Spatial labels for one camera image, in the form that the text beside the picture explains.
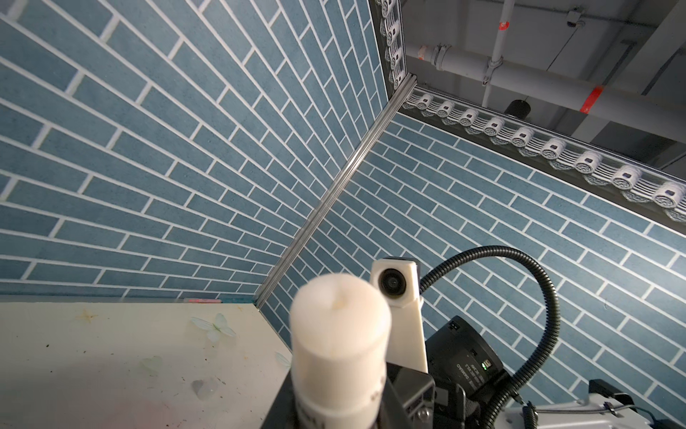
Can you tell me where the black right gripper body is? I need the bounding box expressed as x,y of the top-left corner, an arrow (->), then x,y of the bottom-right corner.
387,363 -> 478,428

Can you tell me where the white glue stick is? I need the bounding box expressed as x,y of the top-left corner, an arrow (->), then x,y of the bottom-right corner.
289,273 -> 391,428

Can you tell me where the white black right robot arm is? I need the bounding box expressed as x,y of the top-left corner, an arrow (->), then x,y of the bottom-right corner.
388,315 -> 680,428

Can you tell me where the grey ceiling pipe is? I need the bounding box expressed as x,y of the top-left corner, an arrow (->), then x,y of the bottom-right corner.
406,44 -> 685,143

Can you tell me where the white lace trim strip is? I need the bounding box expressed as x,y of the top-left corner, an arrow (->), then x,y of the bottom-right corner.
374,0 -> 686,223

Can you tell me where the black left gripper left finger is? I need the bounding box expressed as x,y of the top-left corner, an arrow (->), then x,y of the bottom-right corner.
261,373 -> 295,429

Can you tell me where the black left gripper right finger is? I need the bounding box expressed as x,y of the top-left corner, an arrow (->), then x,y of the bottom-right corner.
377,383 -> 410,429

